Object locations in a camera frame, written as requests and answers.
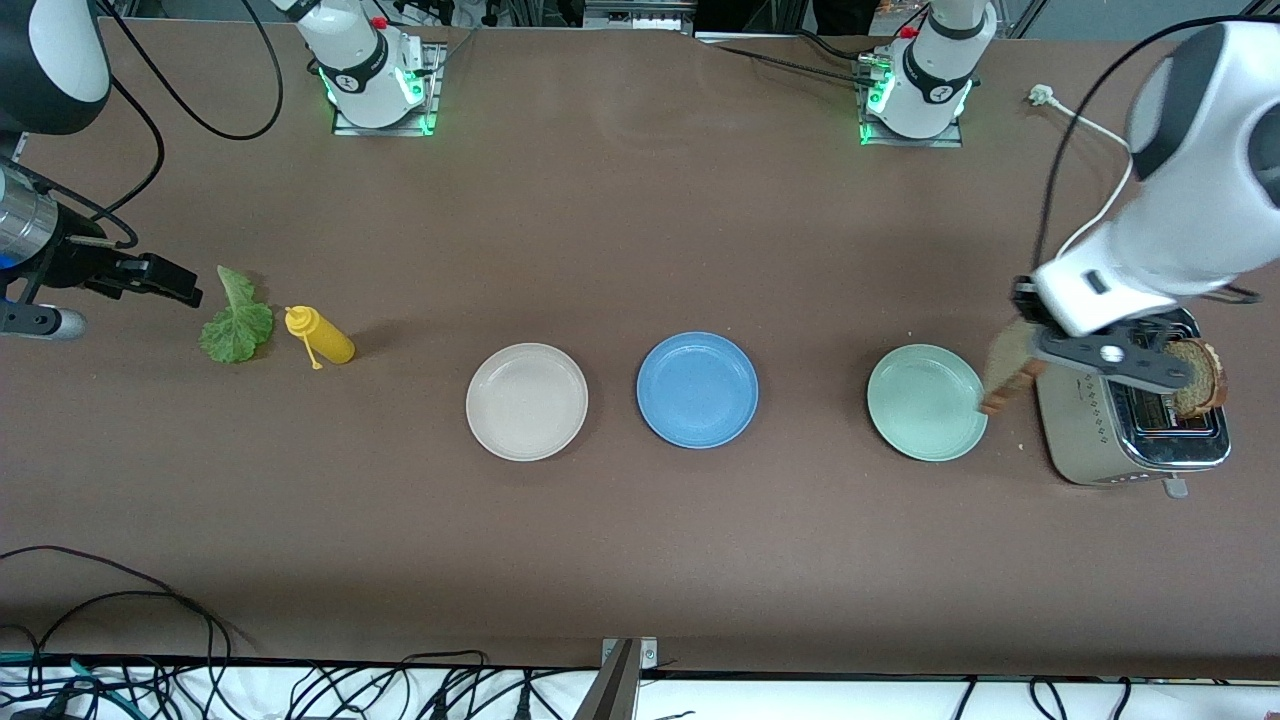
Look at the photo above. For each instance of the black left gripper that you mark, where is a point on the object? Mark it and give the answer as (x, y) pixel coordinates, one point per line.
(1022, 297)

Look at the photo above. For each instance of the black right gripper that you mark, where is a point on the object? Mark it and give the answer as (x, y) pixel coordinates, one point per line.
(72, 259)

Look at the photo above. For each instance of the brown bread slice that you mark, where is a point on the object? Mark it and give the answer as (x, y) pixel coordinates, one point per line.
(1008, 365)
(1198, 385)

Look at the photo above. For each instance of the green lettuce leaf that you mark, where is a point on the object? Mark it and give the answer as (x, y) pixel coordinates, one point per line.
(238, 330)

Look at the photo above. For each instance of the yellow squeeze bottle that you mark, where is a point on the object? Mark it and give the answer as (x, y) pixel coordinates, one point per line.
(328, 340)

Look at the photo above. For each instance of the green round plate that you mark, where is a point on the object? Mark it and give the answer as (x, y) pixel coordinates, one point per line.
(927, 402)

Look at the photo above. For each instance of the blue round plate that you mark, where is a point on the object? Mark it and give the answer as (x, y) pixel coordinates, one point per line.
(697, 390)

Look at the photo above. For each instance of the beige round plate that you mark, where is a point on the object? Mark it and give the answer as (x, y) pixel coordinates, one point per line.
(527, 402)

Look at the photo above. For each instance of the beige chrome toaster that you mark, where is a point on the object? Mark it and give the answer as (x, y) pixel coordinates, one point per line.
(1080, 430)

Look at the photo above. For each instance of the grey metal box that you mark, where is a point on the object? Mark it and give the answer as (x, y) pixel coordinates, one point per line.
(650, 15)

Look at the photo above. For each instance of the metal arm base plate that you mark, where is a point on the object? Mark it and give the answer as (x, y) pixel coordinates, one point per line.
(380, 131)
(905, 143)

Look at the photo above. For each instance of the silver table edge bracket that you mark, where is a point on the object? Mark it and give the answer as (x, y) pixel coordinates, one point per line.
(650, 650)

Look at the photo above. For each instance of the dark metal post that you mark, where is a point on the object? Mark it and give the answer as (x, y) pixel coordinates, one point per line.
(612, 690)

